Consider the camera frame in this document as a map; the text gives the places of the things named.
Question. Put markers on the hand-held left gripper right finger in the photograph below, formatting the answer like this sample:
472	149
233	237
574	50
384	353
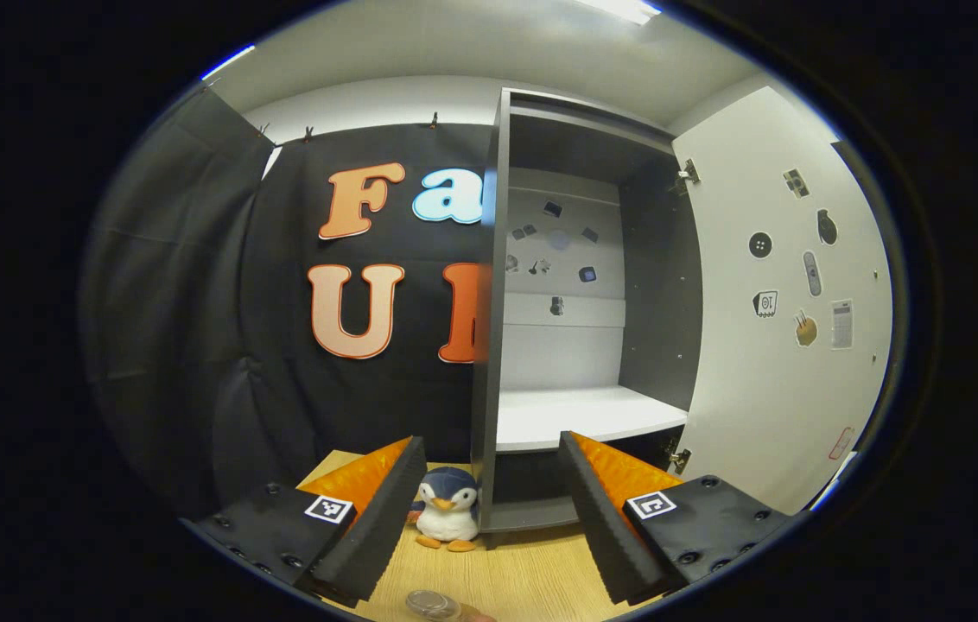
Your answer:
601	527

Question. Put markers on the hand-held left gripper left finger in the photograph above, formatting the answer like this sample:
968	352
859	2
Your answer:
385	527

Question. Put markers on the clear plastic bottle red label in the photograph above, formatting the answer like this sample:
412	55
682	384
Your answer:
433	605

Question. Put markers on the white cabinet door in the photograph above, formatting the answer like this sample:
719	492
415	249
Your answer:
757	397

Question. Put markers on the grey cabinet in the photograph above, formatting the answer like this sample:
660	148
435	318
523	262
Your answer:
662	302

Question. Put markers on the metal door hinge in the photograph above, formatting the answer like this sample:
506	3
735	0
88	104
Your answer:
688	175
677	458

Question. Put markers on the blue white penguin plush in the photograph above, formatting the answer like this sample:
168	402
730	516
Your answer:
447	514

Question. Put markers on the black backdrop cloth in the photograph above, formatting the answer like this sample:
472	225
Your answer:
195	302

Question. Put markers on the wide ceiling light panel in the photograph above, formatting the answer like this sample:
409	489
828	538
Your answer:
623	10

